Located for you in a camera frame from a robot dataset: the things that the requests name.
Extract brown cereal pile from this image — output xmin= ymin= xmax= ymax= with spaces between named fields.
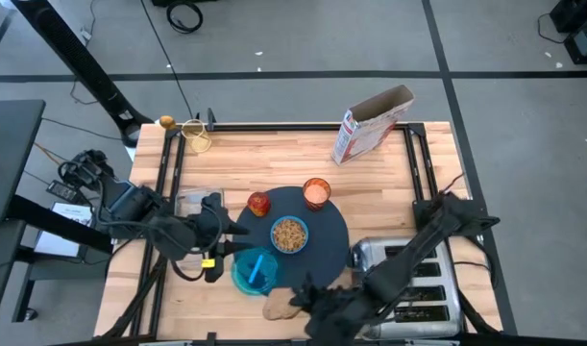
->
xmin=273 ymin=218 xmax=306 ymax=252

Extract blue bowl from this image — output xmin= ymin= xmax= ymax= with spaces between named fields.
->
xmin=270 ymin=214 xmax=310 ymax=255

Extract clear plastic container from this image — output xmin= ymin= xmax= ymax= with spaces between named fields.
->
xmin=173 ymin=186 xmax=227 ymax=270

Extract black stand leg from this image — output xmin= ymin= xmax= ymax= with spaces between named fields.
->
xmin=12 ymin=0 xmax=155 ymax=148

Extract orange drinking cup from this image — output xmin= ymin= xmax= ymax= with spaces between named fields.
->
xmin=302 ymin=177 xmax=332 ymax=212

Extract dark round placemat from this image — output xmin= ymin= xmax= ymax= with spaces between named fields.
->
xmin=232 ymin=185 xmax=351 ymax=289

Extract black toaster cord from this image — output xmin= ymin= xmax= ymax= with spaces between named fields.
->
xmin=453 ymin=260 xmax=497 ymax=289

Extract clear yellowish glass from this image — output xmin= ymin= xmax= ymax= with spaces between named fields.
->
xmin=181 ymin=118 xmax=213 ymax=154

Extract blue plastic utensil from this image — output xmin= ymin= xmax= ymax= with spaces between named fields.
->
xmin=248 ymin=254 xmax=265 ymax=284

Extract black power adapter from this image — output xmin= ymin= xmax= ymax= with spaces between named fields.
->
xmin=46 ymin=180 xmax=85 ymax=203

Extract black coiled cable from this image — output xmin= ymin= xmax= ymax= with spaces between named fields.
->
xmin=166 ymin=1 xmax=205 ymax=36

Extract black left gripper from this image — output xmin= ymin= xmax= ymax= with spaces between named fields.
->
xmin=191 ymin=191 xmax=257 ymax=284

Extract white red cereal box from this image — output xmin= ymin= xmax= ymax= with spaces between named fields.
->
xmin=330 ymin=85 xmax=416 ymax=167

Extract black aluminium table frame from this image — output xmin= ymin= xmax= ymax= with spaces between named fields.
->
xmin=100 ymin=108 xmax=503 ymax=346

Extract black desk top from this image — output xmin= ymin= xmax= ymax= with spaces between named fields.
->
xmin=0 ymin=220 xmax=28 ymax=337
xmin=0 ymin=99 xmax=47 ymax=225

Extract red orange apple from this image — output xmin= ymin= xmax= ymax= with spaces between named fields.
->
xmin=247 ymin=190 xmax=272 ymax=218

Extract long black floor cable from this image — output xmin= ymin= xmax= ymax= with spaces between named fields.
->
xmin=139 ymin=0 xmax=194 ymax=120

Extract brown toast slice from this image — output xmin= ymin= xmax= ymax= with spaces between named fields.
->
xmin=262 ymin=286 xmax=304 ymax=322

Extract black desk base bar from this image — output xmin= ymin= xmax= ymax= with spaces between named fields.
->
xmin=7 ymin=194 xmax=114 ymax=323

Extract silver four-slot toaster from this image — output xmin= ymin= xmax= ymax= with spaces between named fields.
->
xmin=348 ymin=235 xmax=463 ymax=341

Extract black equipment box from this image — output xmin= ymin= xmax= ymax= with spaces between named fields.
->
xmin=550 ymin=0 xmax=587 ymax=64

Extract teal plastic plate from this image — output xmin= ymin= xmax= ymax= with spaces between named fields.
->
xmin=231 ymin=247 xmax=281 ymax=297

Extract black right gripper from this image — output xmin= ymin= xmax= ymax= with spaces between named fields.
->
xmin=288 ymin=272 xmax=376 ymax=341

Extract white paper sheet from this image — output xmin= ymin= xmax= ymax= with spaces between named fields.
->
xmin=33 ymin=201 xmax=95 ymax=259

